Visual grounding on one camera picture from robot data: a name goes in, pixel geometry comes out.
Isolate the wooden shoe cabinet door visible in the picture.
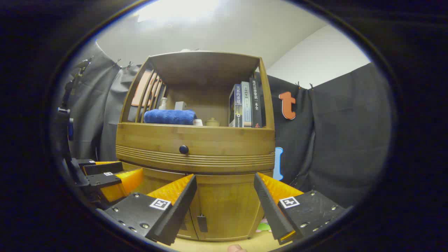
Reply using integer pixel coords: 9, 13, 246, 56
121, 163, 200, 240
187, 173, 274, 242

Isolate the wooden cabinet drawer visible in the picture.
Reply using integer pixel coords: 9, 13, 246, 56
115, 122, 276, 174

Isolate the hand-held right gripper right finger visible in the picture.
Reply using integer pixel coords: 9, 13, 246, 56
254, 173, 347, 245

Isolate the dark blue book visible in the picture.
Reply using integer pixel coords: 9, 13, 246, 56
229, 84, 243, 127

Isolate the black backdrop cloth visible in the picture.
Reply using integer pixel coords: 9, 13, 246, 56
68, 40, 392, 209

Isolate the blue folded towel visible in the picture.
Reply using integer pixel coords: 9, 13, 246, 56
143, 109, 197, 125

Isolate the pink and green plush toy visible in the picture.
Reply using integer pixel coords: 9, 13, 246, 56
255, 217, 272, 233

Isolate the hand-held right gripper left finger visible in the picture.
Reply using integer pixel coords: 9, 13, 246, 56
104, 174, 197, 246

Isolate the wooden double-door shoe cabinet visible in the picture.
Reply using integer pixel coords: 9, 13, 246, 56
115, 51, 276, 242

